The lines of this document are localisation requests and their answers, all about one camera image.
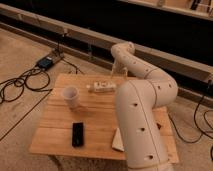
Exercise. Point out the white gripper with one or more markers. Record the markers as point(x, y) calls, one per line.
point(118, 69)

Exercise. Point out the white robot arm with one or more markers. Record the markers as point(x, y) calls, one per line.
point(134, 104)

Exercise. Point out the white paper cup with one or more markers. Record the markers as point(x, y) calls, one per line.
point(71, 96)

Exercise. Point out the wooden table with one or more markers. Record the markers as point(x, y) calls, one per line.
point(97, 113)

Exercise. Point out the black power adapter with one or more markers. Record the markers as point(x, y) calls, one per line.
point(45, 63)

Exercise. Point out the black remote control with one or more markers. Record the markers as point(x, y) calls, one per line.
point(77, 134)

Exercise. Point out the white rectangular box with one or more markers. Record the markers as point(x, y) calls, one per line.
point(117, 143)

